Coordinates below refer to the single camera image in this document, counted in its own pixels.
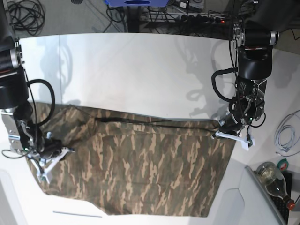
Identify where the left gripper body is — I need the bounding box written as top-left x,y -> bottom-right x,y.
219,112 -> 247,137

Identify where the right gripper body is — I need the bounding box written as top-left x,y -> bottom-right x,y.
26,132 -> 64,163

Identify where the camouflage t-shirt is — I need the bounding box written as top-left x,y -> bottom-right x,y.
37,105 -> 235,217

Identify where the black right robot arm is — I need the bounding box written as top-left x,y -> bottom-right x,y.
0,0 -> 74,183

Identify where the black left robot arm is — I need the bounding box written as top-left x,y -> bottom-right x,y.
211,0 -> 300,150

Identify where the clear glass bottle red cap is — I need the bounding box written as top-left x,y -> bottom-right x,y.
256,162 -> 296,210

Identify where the green tape roll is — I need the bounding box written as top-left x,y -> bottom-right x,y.
277,158 -> 289,171

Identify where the black power strip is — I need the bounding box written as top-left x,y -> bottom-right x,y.
179,14 -> 229,25

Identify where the coiled white cable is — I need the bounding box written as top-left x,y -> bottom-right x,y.
273,110 -> 300,157

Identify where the coiled black floor cable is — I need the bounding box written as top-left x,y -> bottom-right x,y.
6,0 -> 46,36

